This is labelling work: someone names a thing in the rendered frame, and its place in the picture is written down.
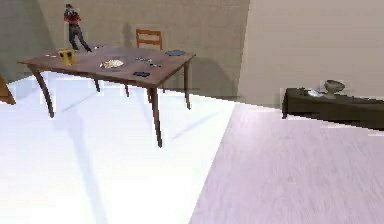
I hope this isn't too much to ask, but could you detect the dark blue flat dish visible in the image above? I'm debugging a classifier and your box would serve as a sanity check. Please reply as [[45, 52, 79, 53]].
[[165, 49, 187, 57]]

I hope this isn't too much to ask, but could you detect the orange wooden chair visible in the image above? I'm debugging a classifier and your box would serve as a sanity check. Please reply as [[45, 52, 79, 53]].
[[123, 28, 167, 104]]

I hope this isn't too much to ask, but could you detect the white plate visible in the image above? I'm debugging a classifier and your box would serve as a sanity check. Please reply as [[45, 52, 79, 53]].
[[99, 59, 125, 70]]

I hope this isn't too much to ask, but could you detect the brown wooden dining table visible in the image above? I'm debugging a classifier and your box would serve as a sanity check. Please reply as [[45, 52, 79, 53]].
[[18, 44, 197, 149]]

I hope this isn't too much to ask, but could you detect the yellow box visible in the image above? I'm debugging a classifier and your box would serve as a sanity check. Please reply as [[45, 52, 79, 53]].
[[58, 49, 77, 66]]

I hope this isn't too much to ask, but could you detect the grey bowl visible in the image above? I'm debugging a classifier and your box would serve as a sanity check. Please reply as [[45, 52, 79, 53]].
[[324, 79, 346, 95]]

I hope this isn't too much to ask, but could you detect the red and black figurine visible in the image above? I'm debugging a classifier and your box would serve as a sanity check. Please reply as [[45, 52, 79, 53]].
[[63, 3, 93, 53]]

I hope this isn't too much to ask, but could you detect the dark brown low table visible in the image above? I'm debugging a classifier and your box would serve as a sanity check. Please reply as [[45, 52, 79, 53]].
[[281, 87, 384, 131]]

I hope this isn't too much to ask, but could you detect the orange wooden furniture corner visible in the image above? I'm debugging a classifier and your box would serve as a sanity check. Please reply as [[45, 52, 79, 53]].
[[0, 74, 17, 106]]

